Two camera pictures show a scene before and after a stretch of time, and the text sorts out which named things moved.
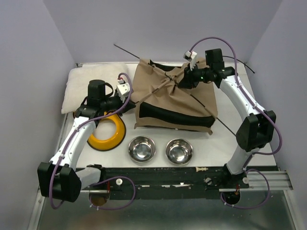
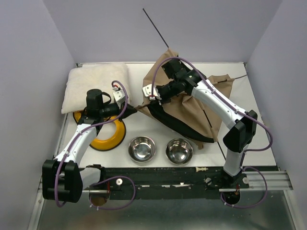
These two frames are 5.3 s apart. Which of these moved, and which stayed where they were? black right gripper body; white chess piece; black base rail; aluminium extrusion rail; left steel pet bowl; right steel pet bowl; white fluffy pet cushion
Moved: black right gripper body
Stayed: black base rail; white fluffy pet cushion; aluminium extrusion rail; left steel pet bowl; white chess piece; right steel pet bowl
